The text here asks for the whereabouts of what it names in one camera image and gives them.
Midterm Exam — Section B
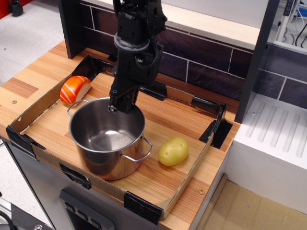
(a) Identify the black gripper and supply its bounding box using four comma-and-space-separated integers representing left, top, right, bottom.
108, 35, 164, 114

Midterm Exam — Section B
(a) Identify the stainless steel pot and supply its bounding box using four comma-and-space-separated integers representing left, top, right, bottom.
68, 98, 154, 180

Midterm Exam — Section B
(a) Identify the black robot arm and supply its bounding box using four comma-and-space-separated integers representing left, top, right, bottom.
108, 0, 167, 114

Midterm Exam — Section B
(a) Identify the cardboard fence with black tape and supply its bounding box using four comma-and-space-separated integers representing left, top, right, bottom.
0, 52, 240, 230

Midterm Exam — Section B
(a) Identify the salmon nigiri sushi toy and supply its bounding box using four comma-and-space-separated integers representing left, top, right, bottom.
59, 75, 91, 105

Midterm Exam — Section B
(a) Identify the yellow toy potato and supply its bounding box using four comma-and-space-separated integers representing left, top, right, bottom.
158, 137, 189, 166

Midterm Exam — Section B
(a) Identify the grey oven control panel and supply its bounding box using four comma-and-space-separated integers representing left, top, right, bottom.
59, 190, 116, 230

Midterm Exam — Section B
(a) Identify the black caster wheel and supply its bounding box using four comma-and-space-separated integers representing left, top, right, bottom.
8, 0, 24, 17

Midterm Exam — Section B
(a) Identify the white toy sink drainer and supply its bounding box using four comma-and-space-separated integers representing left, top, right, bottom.
225, 94, 307, 213

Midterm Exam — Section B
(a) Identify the dark grey shelf post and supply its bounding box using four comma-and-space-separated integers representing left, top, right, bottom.
235, 0, 279, 123

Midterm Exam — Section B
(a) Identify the black cable bottom left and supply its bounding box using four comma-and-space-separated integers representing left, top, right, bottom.
0, 209, 17, 230

